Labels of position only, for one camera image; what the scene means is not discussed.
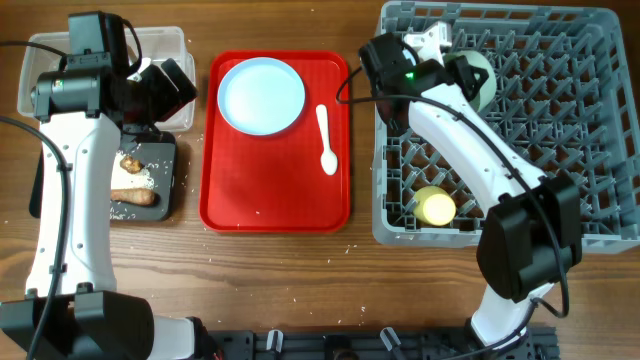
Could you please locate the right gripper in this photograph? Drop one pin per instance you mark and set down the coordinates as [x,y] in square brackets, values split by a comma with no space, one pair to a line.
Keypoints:
[456,68]

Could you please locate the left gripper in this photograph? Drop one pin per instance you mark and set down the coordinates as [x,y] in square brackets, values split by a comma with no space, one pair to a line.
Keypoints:
[171,99]

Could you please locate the green bowl with rice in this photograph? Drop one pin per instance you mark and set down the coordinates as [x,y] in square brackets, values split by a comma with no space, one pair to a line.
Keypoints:
[488,91]

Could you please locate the large light blue plate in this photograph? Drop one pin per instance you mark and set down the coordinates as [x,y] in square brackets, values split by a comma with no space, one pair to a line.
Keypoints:
[261,96]

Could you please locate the small brown food scrap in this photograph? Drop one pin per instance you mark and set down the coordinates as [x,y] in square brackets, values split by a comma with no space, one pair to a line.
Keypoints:
[131,165]

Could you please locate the rice pile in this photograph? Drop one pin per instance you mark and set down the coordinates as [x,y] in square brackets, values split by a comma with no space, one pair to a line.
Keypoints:
[157,176]

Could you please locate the brown carrot-like food scrap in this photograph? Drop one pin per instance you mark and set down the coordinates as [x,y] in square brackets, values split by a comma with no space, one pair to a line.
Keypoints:
[137,196]

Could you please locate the yellow plastic cup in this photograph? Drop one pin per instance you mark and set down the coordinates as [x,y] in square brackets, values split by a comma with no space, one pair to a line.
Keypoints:
[434,206]

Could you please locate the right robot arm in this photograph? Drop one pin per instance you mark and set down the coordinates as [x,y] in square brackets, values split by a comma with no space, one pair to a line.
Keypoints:
[532,233]

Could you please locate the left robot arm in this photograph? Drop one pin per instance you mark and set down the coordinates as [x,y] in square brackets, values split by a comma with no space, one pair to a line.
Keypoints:
[72,308]

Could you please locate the black waste tray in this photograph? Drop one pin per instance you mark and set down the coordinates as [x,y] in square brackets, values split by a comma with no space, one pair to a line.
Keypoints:
[157,156]

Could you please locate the grey dishwasher rack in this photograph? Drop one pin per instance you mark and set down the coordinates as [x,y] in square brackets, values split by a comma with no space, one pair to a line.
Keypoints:
[564,101]

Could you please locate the clear plastic waste bin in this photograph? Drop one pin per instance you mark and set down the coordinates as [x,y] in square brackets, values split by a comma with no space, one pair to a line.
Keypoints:
[157,44]

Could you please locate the white plastic spoon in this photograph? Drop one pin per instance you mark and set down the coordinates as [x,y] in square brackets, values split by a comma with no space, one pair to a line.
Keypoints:
[328,159]

